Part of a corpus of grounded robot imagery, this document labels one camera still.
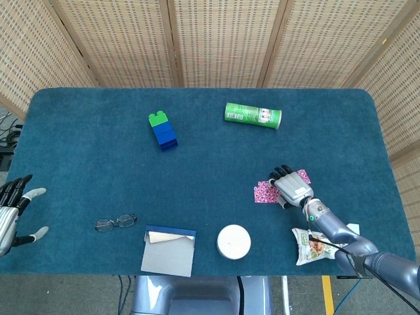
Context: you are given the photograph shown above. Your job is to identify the grey robot torso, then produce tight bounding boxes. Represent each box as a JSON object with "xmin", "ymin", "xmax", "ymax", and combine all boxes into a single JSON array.
[{"xmin": 131, "ymin": 275, "xmax": 273, "ymax": 315}]

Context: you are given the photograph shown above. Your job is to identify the beige paper sheet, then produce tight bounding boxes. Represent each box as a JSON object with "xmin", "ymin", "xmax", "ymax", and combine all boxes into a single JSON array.
[{"xmin": 144, "ymin": 230, "xmax": 194, "ymax": 245}]

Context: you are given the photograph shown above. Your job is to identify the white snack bag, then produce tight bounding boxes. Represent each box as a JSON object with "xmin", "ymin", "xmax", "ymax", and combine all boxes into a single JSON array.
[{"xmin": 291, "ymin": 222, "xmax": 361, "ymax": 266}]

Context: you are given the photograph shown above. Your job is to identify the teal table carpet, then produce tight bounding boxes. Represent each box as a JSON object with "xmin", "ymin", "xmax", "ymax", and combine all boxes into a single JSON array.
[{"xmin": 0, "ymin": 87, "xmax": 417, "ymax": 276}]

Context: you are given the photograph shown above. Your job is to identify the black power strip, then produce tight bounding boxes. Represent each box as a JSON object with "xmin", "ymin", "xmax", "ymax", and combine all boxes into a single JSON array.
[{"xmin": 0, "ymin": 144, "xmax": 16, "ymax": 171}]

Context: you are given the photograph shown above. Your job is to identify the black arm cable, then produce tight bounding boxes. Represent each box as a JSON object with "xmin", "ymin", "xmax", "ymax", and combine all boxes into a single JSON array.
[{"xmin": 306, "ymin": 203, "xmax": 420, "ymax": 314}]

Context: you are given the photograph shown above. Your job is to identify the green chips can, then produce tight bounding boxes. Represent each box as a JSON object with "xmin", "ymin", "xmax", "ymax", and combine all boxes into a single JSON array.
[{"xmin": 224, "ymin": 102, "xmax": 283, "ymax": 131}]

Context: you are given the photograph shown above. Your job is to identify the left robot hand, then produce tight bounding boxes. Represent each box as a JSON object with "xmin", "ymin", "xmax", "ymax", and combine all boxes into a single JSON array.
[{"xmin": 0, "ymin": 173, "xmax": 49, "ymax": 259}]

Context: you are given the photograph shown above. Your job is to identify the thin-frame eyeglasses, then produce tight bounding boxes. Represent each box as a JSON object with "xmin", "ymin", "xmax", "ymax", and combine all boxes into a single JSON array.
[{"xmin": 94, "ymin": 213, "xmax": 138, "ymax": 233}]

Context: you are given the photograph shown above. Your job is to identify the black floor cables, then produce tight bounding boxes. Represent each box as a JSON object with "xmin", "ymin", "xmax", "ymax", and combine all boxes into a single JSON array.
[{"xmin": 0, "ymin": 111, "xmax": 24, "ymax": 147}]

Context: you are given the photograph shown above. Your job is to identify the blue building brick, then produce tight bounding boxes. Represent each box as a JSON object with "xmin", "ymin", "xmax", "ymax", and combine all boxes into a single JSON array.
[
  {"xmin": 156, "ymin": 131, "xmax": 179, "ymax": 152},
  {"xmin": 152, "ymin": 123, "xmax": 175, "ymax": 137}
]

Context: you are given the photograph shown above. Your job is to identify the black torso cable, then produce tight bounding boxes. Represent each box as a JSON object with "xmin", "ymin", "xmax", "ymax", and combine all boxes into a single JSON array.
[{"xmin": 236, "ymin": 276, "xmax": 246, "ymax": 315}]

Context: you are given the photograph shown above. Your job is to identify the woven bamboo folding screen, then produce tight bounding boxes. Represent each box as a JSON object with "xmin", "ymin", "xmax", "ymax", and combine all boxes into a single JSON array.
[{"xmin": 0, "ymin": 0, "xmax": 420, "ymax": 250}]

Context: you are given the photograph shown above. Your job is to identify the blue floor cable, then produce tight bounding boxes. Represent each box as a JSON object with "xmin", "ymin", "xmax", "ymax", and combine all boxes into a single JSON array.
[{"xmin": 117, "ymin": 274, "xmax": 132, "ymax": 315}]

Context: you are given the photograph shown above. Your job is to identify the white table leg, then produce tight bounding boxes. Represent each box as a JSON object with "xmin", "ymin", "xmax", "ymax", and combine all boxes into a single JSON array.
[{"xmin": 280, "ymin": 275, "xmax": 291, "ymax": 315}]

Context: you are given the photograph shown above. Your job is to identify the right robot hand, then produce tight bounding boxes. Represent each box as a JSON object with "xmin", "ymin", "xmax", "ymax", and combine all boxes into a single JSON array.
[{"xmin": 267, "ymin": 163, "xmax": 314, "ymax": 211}]

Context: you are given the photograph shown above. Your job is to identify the green building brick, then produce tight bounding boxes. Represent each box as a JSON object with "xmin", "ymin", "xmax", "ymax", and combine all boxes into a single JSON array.
[{"xmin": 148, "ymin": 110, "xmax": 171, "ymax": 128}]

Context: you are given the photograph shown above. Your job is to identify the clear round clip tub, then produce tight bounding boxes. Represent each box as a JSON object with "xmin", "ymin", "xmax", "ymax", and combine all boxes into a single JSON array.
[{"xmin": 216, "ymin": 224, "xmax": 252, "ymax": 261}]

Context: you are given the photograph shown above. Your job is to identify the grey blue notebook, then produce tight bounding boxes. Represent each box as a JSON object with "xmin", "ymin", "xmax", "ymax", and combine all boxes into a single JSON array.
[{"xmin": 140, "ymin": 224, "xmax": 198, "ymax": 278}]

